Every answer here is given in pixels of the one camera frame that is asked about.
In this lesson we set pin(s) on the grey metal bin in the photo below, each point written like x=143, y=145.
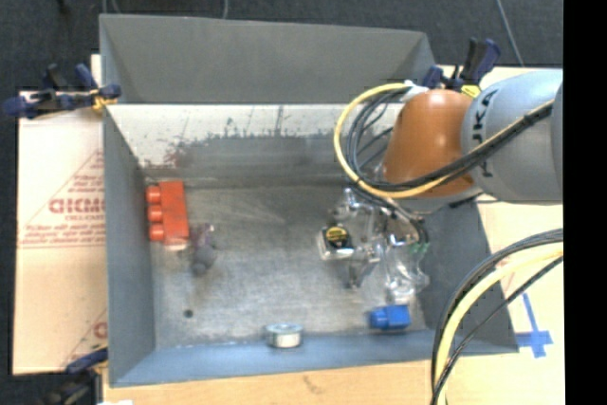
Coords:
x=265, y=261

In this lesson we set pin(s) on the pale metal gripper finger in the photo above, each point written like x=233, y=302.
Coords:
x=367, y=268
x=353, y=272

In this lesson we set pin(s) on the purple and grey toy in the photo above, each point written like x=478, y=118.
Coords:
x=204, y=253

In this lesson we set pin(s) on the red block with round pegs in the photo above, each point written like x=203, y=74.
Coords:
x=173, y=213

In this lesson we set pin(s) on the cardboard board with red print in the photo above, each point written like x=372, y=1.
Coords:
x=57, y=251

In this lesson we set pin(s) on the clear box with yellow-black disc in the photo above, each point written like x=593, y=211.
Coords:
x=334, y=239

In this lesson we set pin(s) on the clear bottle with blue cap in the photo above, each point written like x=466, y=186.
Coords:
x=390, y=318

